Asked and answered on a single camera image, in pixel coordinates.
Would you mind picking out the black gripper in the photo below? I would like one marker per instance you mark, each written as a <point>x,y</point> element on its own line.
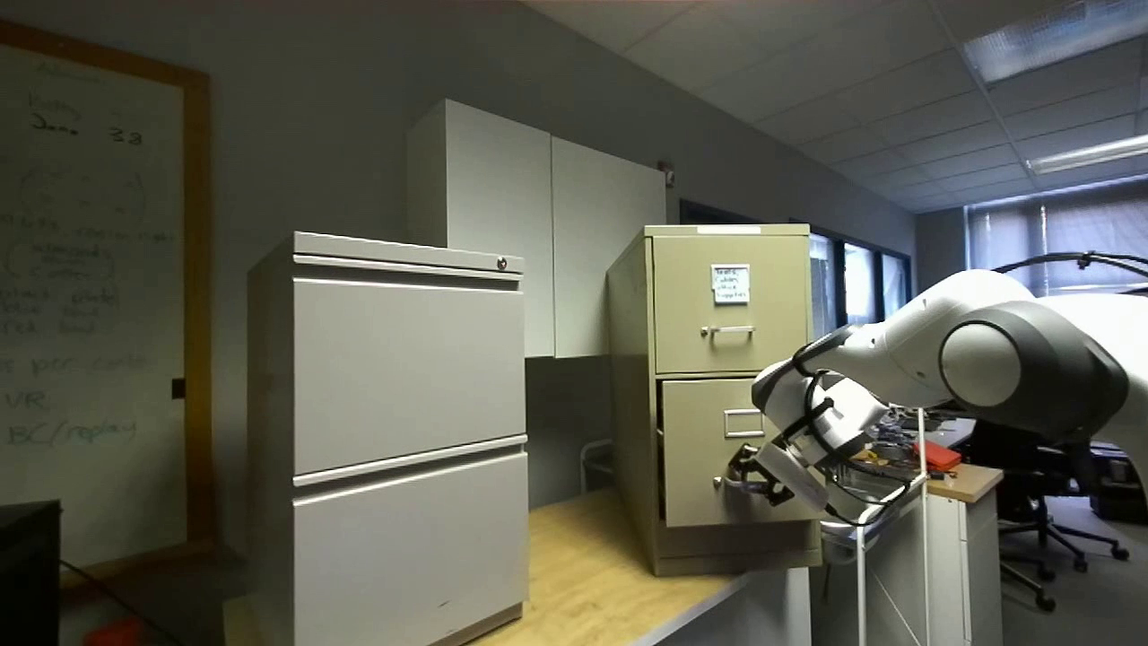
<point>795,483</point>

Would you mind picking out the beige drawer with labelholder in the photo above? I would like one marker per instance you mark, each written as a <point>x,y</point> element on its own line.
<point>693,469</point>

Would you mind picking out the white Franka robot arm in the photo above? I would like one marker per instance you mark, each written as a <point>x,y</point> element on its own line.
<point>1015,361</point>

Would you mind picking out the beige metal file cabinet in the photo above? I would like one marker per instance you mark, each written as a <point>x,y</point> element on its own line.
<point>630,397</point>

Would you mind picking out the beige drawer with paper label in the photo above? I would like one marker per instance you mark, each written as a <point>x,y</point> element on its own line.
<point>775,324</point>

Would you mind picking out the white cabinet with wooden countertop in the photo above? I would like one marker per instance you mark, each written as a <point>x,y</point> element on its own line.
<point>596,576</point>

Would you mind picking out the light grey lateral cabinet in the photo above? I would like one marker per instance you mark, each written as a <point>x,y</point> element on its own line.
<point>407,371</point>

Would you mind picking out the dark window row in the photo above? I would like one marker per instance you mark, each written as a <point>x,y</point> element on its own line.
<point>859,281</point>

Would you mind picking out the small wood topped stand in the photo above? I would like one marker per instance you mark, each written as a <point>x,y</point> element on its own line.
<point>961,560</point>

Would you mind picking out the black office chair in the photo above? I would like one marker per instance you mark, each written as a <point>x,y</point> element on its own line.
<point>1052,503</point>

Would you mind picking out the narrow ceiling light panel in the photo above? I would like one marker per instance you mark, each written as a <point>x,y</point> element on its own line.
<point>1087,153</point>

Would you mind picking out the large ceiling light panel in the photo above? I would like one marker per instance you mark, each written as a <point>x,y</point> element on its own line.
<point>1052,37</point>

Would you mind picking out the small red object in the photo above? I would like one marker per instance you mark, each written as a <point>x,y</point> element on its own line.
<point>112,634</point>

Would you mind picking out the wood framed whiteboard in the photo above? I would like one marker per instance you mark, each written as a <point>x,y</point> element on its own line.
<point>83,298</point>

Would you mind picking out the black box furniture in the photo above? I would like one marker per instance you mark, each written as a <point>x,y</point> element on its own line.
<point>27,576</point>

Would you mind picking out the white tube frame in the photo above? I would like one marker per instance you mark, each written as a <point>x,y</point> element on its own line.
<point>924,538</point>

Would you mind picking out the white wall cabinet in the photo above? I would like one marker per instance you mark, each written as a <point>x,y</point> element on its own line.
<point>539,237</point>

